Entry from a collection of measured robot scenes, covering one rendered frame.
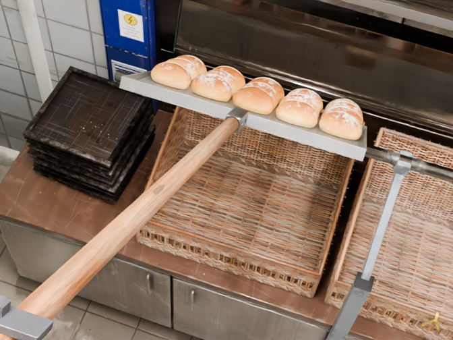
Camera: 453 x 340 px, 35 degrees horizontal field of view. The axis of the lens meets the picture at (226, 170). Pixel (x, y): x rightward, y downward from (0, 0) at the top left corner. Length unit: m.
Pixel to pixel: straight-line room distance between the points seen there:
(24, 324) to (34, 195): 1.71
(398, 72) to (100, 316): 1.40
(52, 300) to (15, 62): 2.01
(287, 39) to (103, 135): 0.60
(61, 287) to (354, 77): 1.49
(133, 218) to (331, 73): 1.28
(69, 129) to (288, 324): 0.87
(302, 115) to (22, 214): 1.00
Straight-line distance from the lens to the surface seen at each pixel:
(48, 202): 2.28
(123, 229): 0.82
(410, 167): 1.69
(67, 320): 2.73
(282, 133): 1.53
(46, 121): 2.18
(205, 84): 1.68
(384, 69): 2.03
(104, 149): 2.10
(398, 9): 1.67
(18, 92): 2.77
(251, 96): 1.66
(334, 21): 1.93
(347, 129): 1.65
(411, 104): 2.08
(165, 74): 1.70
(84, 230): 2.22
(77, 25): 2.32
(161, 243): 2.13
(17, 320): 0.61
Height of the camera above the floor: 2.51
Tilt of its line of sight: 56 degrees down
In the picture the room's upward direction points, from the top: 6 degrees clockwise
